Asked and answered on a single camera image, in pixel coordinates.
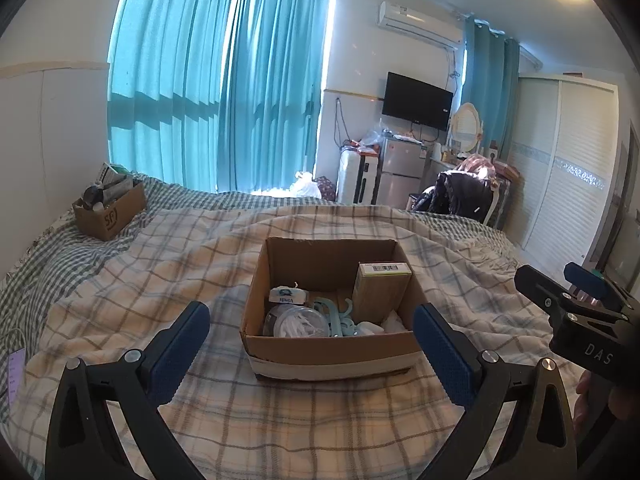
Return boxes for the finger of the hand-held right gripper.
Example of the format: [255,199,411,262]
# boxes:
[515,264,631,323]
[564,262,640,311]

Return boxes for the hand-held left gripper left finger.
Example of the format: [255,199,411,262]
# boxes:
[45,301,212,480]

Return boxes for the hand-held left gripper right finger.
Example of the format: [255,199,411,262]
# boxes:
[412,303,578,480]

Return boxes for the white cloth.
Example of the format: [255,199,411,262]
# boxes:
[361,310,416,336]

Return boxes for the box with green label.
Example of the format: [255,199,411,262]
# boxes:
[351,261,413,328]

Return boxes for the light blue plastic hook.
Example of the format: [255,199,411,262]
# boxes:
[312,298,368,337]

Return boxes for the brown cardboard box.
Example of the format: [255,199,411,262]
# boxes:
[239,236,426,382]

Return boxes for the blue tissue pack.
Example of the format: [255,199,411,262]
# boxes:
[269,286,307,307]

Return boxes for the clear cotton swab jar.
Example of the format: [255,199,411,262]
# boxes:
[263,306,330,338]

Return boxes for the person's right hand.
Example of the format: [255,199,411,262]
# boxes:
[574,369,640,436]

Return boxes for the beige plaid blanket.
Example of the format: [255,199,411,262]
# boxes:
[22,205,591,480]

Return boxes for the white chair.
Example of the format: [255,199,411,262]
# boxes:
[482,180,502,226]

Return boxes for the white louvred wardrobe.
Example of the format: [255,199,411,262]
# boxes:
[505,74,621,273]

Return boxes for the black jacket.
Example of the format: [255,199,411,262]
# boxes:
[425,170,493,218]

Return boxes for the pink patterned cloth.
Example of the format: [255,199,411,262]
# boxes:
[457,155,498,181]

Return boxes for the small printed cardboard box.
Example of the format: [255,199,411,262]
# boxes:
[72,180,147,242]

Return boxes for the purple phone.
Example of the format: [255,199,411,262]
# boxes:
[7,350,26,406]

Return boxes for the green gingham bed sheet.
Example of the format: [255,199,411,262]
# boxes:
[0,172,521,480]

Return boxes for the white oval mirror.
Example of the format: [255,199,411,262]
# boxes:
[450,102,483,153]

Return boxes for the silver fridge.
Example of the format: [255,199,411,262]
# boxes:
[378,137,427,207]

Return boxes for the white and green packet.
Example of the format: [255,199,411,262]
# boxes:
[97,162,133,196]

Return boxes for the white suitcase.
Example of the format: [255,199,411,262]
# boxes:
[336,149,382,206]

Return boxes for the teal window curtain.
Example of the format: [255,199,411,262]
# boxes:
[107,0,236,193]
[460,17,521,153]
[216,0,335,196]

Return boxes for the white plastic bag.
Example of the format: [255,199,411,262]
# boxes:
[291,171,322,200]

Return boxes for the clear plastic bag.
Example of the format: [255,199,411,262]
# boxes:
[360,127,386,151]

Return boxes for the white air conditioner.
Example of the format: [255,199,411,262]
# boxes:
[376,1,463,51]

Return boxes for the black wall television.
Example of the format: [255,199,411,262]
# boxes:
[382,72,454,131]

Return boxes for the black wall cable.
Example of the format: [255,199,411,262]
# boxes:
[334,97,351,147]

